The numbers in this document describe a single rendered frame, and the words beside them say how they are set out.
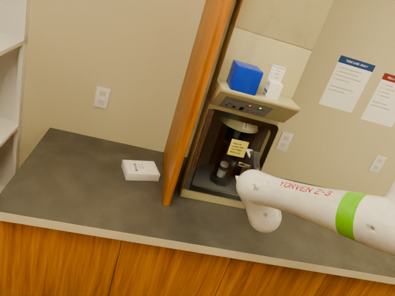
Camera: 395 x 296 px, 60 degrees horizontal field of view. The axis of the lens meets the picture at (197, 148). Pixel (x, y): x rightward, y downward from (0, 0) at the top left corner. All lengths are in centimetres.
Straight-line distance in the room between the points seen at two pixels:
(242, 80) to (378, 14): 96
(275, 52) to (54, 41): 104
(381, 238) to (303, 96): 123
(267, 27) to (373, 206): 77
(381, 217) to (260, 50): 78
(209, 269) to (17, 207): 78
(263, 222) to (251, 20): 72
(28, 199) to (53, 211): 11
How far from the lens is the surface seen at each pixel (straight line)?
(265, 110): 135
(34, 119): 199
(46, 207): 139
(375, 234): 85
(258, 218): 112
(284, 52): 139
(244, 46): 134
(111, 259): 146
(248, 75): 126
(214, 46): 123
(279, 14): 136
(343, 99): 206
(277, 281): 163
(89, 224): 133
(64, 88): 188
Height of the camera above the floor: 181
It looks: 25 degrees down
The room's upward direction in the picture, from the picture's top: 18 degrees clockwise
